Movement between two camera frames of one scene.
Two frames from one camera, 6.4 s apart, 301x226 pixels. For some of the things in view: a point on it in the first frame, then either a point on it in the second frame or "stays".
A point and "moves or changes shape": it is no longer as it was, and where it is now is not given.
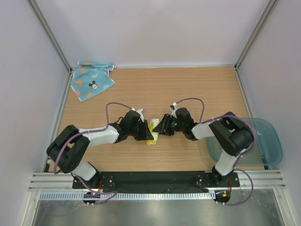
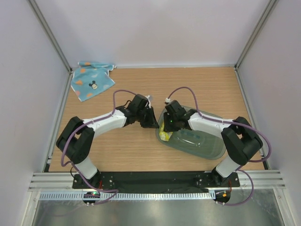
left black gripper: [146, 134] to [152, 122]
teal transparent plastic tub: [266, 149] to [192, 143]
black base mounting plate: [149, 180] stays
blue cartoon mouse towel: [90, 79] stays
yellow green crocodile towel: [152, 124] moves or changes shape
